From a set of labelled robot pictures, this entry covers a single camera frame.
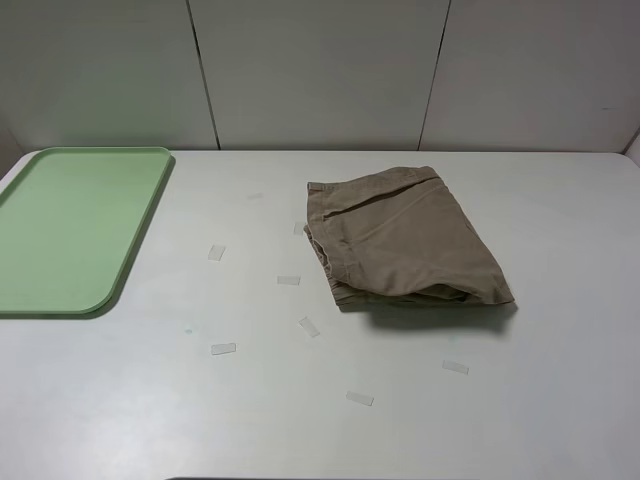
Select khaki shorts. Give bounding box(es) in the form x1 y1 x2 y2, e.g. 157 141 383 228
304 166 515 308

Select green plastic tray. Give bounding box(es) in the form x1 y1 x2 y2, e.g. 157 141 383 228
1 147 172 317

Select clear tape strip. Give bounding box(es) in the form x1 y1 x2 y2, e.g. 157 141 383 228
442 360 469 375
293 222 306 236
211 343 237 356
346 391 374 406
207 245 226 262
299 317 320 338
277 276 301 286

